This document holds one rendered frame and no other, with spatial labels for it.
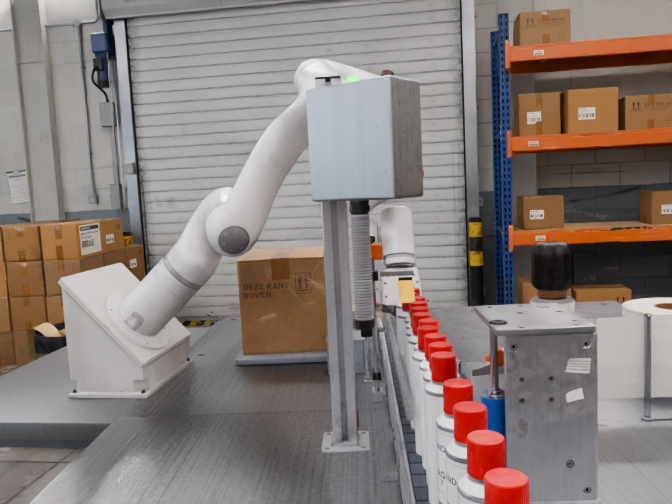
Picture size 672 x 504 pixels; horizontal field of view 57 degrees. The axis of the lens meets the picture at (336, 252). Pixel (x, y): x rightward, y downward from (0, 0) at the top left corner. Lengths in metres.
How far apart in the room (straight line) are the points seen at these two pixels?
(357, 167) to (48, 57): 5.86
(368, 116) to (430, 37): 4.64
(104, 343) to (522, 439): 1.10
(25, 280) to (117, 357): 3.34
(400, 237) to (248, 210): 0.41
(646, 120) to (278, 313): 3.87
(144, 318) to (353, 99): 0.83
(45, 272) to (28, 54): 2.68
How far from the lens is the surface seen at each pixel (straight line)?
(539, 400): 0.74
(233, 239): 1.43
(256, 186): 1.44
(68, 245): 4.69
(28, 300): 4.91
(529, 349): 0.72
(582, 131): 4.99
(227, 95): 5.81
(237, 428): 1.32
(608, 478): 1.01
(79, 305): 1.60
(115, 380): 1.61
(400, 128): 0.99
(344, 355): 1.14
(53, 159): 6.54
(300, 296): 1.73
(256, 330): 1.76
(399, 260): 1.59
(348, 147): 1.02
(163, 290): 1.56
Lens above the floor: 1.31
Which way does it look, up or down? 6 degrees down
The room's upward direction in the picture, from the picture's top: 3 degrees counter-clockwise
